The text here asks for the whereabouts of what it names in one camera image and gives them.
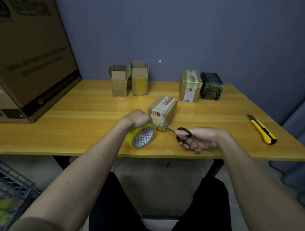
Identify black handled scissors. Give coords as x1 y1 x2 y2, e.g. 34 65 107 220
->
163 123 193 147

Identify small carton yellow tape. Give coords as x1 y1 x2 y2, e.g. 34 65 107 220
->
130 60 149 96

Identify black table leg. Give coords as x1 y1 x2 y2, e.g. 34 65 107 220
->
53 156 71 170
205 159 225 178

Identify grey pleated curtain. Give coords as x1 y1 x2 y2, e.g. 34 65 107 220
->
270 100 305 191

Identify yellow utility knife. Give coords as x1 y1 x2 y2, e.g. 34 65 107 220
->
247 114 278 145

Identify metal wire cart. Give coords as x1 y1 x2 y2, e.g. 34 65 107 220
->
0 161 42 231

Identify person's left hand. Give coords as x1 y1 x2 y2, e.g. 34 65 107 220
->
118 109 152 131

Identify person's right forearm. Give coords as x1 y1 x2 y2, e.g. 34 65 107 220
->
218 131 305 231

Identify large flat brown carton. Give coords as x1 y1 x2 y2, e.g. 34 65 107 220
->
0 0 82 123

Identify yellow-green packet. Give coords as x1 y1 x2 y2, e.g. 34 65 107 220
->
0 197 14 221

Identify thin floor cable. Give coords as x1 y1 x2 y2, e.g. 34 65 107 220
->
111 157 125 172

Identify yellow tape roll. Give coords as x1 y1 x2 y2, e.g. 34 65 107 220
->
125 122 157 150

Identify person's right hand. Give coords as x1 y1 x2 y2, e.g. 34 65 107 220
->
174 127 230 154

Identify black cardboard box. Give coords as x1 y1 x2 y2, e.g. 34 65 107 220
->
200 72 224 101

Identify person's left forearm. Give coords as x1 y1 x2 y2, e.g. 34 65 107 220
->
9 119 134 231

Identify small carton red label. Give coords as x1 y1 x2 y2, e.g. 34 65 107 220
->
147 95 178 133

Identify black floor cable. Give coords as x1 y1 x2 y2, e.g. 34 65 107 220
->
269 161 298 188

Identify brown box with white label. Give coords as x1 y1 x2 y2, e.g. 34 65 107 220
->
179 69 203 103

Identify person's black trousers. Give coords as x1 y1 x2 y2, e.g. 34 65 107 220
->
88 171 232 231

